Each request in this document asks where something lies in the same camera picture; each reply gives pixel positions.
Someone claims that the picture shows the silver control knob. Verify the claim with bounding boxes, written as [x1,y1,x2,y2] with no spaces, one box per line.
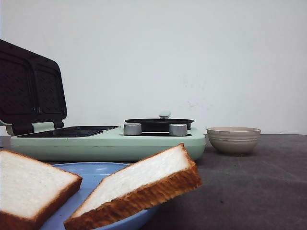
[169,124,188,137]
[123,123,142,136]

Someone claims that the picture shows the blue round plate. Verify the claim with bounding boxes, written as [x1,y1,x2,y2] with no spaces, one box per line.
[39,161,160,230]

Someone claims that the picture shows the right silver control knob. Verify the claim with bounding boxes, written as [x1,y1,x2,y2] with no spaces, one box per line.
[169,124,188,137]

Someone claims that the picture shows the left silver control knob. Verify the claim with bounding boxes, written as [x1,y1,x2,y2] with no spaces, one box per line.
[123,123,142,136]

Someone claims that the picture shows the mint green breakfast maker base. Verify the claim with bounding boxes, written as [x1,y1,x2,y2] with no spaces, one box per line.
[10,126,206,162]

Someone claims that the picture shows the beige ribbed ceramic bowl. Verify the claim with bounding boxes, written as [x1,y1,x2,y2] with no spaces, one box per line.
[207,126,261,156]

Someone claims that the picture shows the breakfast maker hinged lid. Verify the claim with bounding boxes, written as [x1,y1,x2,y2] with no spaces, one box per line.
[0,40,67,136]

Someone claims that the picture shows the black round frying pan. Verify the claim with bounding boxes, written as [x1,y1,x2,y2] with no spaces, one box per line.
[125,111,194,132]

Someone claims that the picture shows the white bread slice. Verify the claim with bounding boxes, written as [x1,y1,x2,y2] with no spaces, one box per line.
[0,150,82,230]
[64,143,202,230]

